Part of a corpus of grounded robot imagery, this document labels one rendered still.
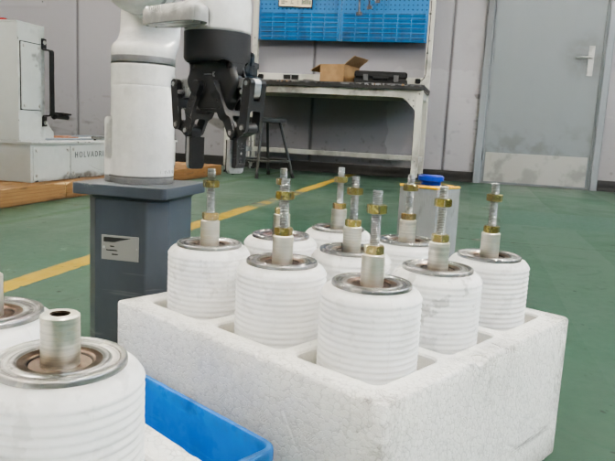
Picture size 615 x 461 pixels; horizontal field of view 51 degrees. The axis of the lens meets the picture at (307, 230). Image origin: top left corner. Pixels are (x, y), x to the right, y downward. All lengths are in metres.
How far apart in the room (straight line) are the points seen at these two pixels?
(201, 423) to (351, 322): 0.19
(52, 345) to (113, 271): 0.59
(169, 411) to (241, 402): 0.09
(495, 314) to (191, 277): 0.35
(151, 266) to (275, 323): 0.34
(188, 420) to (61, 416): 0.32
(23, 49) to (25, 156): 0.48
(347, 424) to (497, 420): 0.22
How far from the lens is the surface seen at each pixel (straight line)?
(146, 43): 0.97
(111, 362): 0.40
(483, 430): 0.71
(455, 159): 5.82
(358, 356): 0.58
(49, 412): 0.37
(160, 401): 0.72
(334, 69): 5.46
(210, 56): 0.73
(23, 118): 3.27
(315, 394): 0.58
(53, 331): 0.39
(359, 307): 0.57
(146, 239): 0.95
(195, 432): 0.67
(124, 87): 0.97
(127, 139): 0.96
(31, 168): 3.22
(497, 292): 0.77
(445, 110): 5.82
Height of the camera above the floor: 0.39
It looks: 9 degrees down
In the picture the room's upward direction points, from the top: 3 degrees clockwise
